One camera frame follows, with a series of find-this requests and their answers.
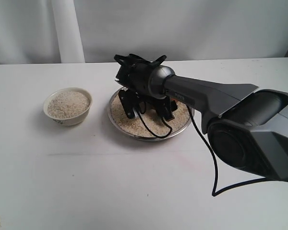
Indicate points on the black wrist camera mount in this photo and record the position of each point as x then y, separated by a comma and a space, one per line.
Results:
132, 103

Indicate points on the brown wooden cup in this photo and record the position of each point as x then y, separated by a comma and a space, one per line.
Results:
173, 104

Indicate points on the round steel rice tray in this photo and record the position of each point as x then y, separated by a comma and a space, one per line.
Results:
148, 127

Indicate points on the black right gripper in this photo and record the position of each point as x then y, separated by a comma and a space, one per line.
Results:
134, 74

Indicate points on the white backdrop curtain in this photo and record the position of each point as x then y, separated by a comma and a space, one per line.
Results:
79, 31

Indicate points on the white floral ceramic bowl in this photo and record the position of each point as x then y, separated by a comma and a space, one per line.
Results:
69, 106

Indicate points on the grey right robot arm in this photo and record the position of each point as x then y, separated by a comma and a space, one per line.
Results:
247, 127

